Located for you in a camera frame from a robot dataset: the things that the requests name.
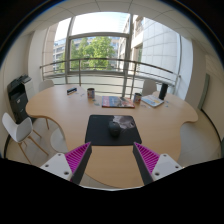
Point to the black cylindrical speaker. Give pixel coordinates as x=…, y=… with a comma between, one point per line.
x=163, y=91

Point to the white cup with red print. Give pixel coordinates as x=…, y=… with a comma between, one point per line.
x=137, y=98

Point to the white cup with blue print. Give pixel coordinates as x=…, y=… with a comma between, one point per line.
x=91, y=93

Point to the grey metal railing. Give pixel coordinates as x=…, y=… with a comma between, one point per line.
x=100, y=59

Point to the black mouse pad with print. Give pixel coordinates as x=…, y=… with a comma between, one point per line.
x=98, y=133

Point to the black computer mouse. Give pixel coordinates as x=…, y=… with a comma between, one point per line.
x=114, y=129

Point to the red and dark magazine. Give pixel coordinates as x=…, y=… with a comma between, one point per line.
x=116, y=102

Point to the light blue booklet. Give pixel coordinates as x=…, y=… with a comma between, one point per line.
x=152, y=100

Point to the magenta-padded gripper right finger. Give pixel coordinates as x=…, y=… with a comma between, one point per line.
x=163, y=165

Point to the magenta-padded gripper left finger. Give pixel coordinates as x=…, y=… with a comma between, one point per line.
x=62, y=165

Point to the white chair with wooden legs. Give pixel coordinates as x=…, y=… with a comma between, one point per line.
x=16, y=128

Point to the black office printer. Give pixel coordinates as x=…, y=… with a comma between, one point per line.
x=18, y=100

